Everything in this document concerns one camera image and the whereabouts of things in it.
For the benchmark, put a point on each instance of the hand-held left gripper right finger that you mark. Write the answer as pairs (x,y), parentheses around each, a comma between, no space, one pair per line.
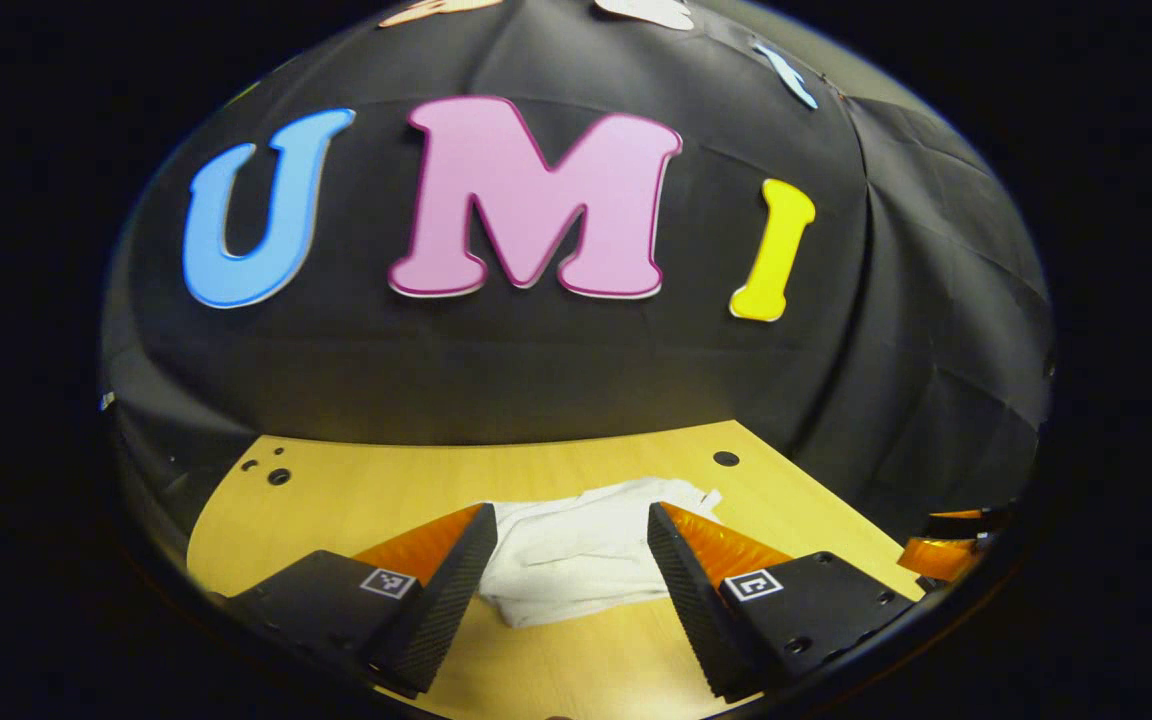
(701,610)

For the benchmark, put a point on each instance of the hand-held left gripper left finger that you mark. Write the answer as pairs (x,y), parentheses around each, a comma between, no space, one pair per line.
(441,610)

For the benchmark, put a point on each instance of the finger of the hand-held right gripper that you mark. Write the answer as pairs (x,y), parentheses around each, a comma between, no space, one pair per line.
(956,515)
(941,558)

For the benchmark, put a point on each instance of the white jeans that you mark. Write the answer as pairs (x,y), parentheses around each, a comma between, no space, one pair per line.
(576,560)

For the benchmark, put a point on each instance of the black backdrop cloth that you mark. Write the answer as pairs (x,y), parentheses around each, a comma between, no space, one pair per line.
(536,370)

